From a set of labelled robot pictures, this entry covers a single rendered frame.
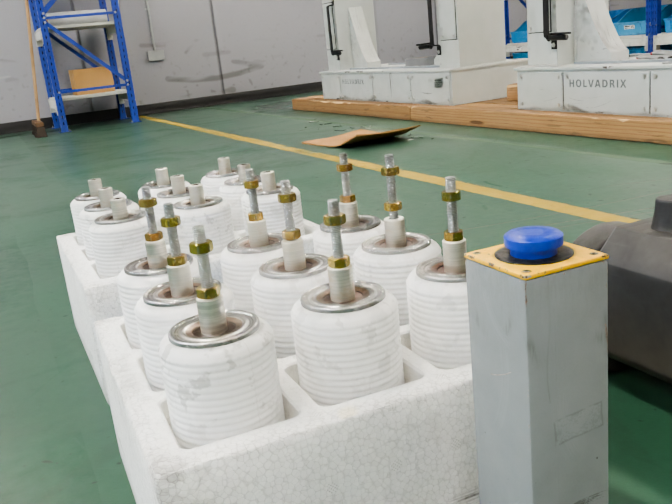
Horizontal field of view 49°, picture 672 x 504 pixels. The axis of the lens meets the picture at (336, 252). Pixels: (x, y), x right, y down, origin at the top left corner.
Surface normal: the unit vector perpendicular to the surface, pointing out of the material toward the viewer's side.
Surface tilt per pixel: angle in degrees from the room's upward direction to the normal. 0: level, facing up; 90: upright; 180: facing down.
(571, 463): 90
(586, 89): 90
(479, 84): 90
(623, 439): 0
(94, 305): 90
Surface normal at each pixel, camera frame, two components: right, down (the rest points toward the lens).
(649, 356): -0.90, 0.21
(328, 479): 0.40, 0.21
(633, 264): -0.71, -0.52
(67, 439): -0.11, -0.96
